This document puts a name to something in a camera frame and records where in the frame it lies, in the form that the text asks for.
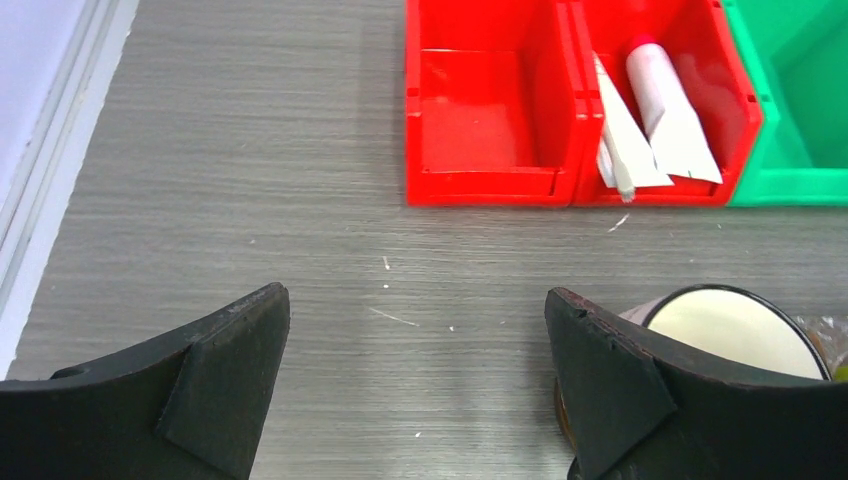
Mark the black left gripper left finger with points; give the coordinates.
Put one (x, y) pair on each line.
(190, 403)

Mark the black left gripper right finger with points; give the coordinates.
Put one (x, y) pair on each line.
(644, 406)

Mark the white enamel mug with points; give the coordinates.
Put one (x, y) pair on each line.
(734, 324)

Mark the clear acrylic wooden rack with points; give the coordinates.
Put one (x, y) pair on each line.
(829, 335)

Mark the brown oval wooden tray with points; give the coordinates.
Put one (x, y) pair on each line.
(561, 415)

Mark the toothbrush in red bin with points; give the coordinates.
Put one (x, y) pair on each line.
(614, 172)

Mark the white toothpaste tube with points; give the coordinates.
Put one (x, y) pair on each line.
(671, 125)
(622, 134)

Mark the red plastic bin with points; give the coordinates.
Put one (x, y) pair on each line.
(701, 47)
(497, 111)

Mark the green plastic bin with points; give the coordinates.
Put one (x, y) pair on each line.
(795, 53)

